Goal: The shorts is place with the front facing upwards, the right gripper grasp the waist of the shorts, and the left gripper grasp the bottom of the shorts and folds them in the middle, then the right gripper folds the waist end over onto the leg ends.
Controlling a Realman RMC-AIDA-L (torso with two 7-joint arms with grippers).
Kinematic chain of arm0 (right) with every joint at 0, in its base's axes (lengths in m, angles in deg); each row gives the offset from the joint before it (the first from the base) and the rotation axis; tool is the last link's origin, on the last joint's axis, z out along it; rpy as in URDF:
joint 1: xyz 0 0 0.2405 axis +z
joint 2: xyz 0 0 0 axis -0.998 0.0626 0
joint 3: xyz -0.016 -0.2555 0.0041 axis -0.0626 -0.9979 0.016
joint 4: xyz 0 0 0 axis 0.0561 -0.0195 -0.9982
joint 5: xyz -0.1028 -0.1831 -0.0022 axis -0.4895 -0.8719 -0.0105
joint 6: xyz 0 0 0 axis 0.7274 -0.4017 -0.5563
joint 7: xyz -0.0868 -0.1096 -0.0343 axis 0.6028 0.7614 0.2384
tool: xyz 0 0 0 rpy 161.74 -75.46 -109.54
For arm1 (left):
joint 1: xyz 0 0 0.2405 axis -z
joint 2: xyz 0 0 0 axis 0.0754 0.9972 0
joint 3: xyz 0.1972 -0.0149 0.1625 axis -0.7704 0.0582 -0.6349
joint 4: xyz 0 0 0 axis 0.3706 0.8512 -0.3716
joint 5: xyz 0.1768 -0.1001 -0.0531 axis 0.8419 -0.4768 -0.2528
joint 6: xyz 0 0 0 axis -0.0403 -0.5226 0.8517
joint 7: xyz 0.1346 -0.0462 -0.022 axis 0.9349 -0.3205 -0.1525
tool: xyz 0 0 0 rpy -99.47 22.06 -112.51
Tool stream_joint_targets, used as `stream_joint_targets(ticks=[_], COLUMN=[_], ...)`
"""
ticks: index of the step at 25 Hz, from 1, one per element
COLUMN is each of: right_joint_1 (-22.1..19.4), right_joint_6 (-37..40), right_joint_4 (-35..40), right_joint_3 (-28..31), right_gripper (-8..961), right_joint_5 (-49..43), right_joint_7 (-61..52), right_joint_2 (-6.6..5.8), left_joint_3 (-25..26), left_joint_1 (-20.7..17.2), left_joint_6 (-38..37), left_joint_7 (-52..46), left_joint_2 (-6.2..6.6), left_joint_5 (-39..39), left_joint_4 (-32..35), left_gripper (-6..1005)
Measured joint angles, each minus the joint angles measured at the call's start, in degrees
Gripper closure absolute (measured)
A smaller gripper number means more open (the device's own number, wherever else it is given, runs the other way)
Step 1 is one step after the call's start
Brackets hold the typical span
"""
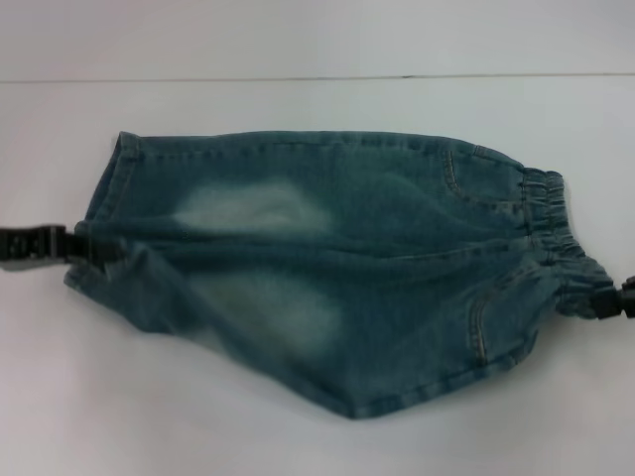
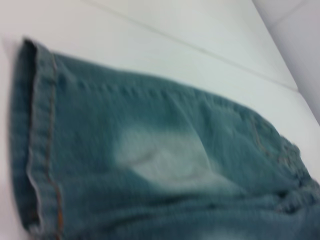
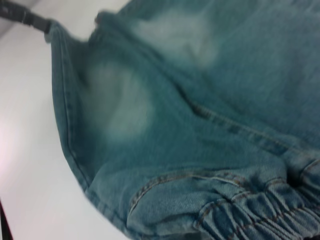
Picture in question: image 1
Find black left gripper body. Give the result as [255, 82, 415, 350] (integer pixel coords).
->
[0, 225, 66, 262]

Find blue denim shorts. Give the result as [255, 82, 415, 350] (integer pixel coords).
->
[62, 129, 621, 420]

